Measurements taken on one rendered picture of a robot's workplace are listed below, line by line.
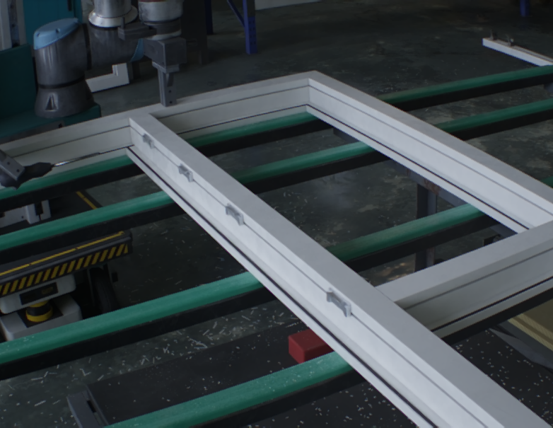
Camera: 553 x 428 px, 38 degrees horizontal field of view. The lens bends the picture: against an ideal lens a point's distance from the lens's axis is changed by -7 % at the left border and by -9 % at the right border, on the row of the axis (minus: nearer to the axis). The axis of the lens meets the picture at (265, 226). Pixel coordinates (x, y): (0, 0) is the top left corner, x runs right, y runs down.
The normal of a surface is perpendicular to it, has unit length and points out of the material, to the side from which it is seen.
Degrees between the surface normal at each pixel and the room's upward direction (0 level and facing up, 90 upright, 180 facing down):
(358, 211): 0
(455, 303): 90
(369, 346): 90
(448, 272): 0
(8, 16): 90
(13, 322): 0
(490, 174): 90
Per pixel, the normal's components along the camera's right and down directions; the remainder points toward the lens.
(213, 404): -0.06, -0.89
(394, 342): -0.88, 0.26
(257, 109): 0.46, 0.38
